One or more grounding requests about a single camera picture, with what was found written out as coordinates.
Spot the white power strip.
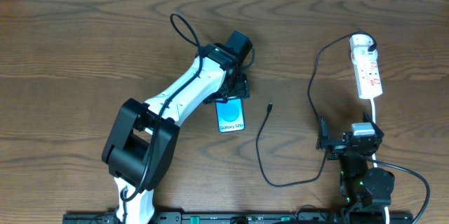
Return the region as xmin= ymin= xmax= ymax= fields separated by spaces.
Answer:
xmin=351 ymin=46 xmax=383 ymax=100

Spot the white USB charger adapter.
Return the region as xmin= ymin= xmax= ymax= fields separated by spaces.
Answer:
xmin=349 ymin=34 xmax=373 ymax=50

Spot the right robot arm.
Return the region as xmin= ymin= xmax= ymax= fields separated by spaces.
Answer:
xmin=316 ymin=112 xmax=395 ymax=223

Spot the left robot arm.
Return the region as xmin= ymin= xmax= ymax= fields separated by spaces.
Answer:
xmin=101 ymin=31 xmax=254 ymax=223

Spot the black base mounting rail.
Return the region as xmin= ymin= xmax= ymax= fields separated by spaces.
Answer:
xmin=62 ymin=210 xmax=415 ymax=224

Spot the white power strip cord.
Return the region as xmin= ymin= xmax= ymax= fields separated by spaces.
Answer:
xmin=370 ymin=98 xmax=391 ymax=224

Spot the black USB charging cable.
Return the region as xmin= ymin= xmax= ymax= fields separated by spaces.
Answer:
xmin=255 ymin=31 xmax=378 ymax=188

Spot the Samsung Galaxy smartphone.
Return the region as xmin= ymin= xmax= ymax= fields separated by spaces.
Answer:
xmin=215 ymin=99 xmax=246 ymax=133

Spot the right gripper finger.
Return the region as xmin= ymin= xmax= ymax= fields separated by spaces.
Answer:
xmin=362 ymin=112 xmax=375 ymax=124
xmin=316 ymin=117 xmax=330 ymax=150

